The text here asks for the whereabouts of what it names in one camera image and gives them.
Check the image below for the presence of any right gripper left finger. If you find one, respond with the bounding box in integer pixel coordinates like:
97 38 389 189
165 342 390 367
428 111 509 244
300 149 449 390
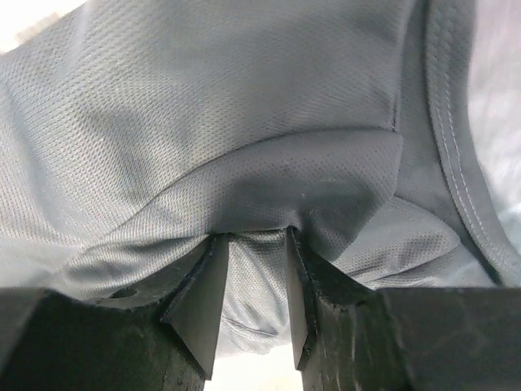
1 235 229 390

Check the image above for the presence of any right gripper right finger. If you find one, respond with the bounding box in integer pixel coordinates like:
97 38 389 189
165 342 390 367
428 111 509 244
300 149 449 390
286 229 520 390

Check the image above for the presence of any dark grey t-shirt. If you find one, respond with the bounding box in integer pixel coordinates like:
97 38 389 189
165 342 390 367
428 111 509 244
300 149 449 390
1 1 520 353

